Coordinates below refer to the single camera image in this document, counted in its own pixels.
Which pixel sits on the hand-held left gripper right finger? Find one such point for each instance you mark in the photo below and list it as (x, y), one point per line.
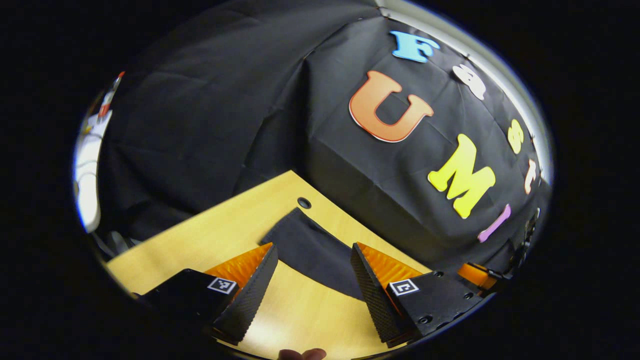
(372, 300)

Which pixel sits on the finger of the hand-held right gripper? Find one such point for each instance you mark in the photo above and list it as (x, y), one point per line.
(475, 275)

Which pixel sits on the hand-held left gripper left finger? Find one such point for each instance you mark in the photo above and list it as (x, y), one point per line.
(250, 300)

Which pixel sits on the black jeans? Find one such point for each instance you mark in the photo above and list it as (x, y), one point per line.
(315, 250)

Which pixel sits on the black backdrop cloth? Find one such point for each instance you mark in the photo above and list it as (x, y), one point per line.
(225, 100)

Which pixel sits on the white side table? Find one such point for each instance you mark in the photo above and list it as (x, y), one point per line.
(87, 170)

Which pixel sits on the red capped bottle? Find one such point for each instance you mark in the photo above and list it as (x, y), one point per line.
(107, 97)

